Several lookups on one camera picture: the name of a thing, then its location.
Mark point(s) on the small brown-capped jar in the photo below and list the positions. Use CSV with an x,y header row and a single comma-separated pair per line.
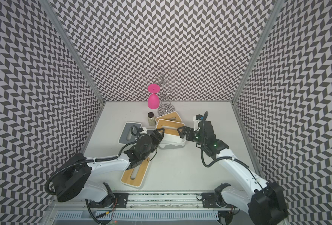
x,y
151,119

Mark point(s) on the grey lid box left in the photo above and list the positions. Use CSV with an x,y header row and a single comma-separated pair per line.
x,y
126,135

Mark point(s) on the aluminium front rail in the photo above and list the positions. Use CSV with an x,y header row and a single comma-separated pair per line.
x,y
148,208

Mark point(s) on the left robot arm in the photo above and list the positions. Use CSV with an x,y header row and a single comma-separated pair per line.
x,y
75,178

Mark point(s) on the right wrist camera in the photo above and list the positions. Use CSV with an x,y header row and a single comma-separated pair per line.
x,y
197,119

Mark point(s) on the bamboo lid box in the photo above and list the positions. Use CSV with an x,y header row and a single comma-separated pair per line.
x,y
135,177
170,127
172,116

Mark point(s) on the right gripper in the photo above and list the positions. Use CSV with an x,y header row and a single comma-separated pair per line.
x,y
193,133

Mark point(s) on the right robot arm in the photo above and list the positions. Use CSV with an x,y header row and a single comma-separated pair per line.
x,y
263,201

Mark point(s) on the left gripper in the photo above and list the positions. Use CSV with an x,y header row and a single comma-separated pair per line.
x,y
154,136

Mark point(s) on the bamboo lid box back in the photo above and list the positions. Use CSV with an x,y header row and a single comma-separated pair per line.
x,y
172,116

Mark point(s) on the pink plastic goblet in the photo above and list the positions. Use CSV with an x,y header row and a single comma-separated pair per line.
x,y
153,100

